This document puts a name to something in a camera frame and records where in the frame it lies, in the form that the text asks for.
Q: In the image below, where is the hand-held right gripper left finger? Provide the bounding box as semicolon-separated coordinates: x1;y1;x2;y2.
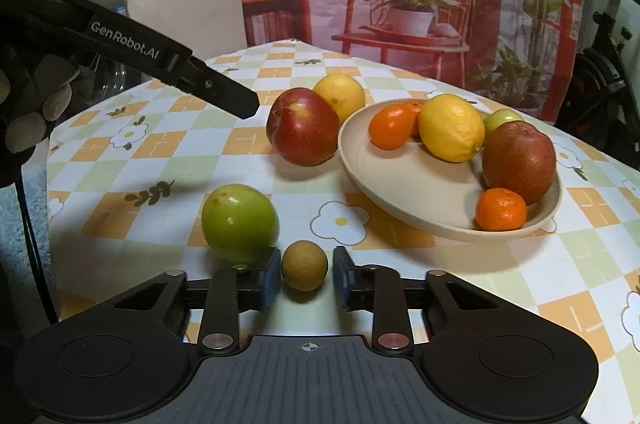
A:
112;248;282;355

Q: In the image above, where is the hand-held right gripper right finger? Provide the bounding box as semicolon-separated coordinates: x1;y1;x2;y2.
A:
332;246;501;352

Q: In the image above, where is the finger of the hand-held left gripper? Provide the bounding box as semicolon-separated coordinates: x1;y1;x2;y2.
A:
0;0;261;119

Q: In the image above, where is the small brown round fruit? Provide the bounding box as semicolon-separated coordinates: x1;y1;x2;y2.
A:
281;240;329;292

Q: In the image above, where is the green jujube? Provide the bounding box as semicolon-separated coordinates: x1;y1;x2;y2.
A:
201;184;280;265

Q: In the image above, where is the beige round plate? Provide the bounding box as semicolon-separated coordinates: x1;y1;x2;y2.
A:
337;104;563;243

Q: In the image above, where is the bright red apple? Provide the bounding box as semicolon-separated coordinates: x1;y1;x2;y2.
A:
266;88;341;167

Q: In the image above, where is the small tangerine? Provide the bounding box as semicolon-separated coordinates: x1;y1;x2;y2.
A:
475;188;528;232
368;104;418;151
402;100;427;137

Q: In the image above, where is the yellow lemon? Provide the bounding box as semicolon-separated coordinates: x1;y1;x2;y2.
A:
417;94;486;163

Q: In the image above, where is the orange-yellow round lemon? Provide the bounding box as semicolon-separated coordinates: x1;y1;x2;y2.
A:
313;74;367;123

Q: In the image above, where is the dark red apple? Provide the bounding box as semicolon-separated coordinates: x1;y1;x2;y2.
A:
481;121;557;206

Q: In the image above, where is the green apple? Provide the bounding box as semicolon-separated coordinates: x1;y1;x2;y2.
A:
482;109;525;135

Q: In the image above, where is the person's left hand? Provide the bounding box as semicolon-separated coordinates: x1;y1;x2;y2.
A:
0;48;81;187

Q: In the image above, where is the black exercise bike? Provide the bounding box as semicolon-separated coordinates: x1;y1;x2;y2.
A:
555;0;640;165

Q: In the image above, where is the black cable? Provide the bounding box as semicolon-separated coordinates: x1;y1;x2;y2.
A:
15;174;58;325

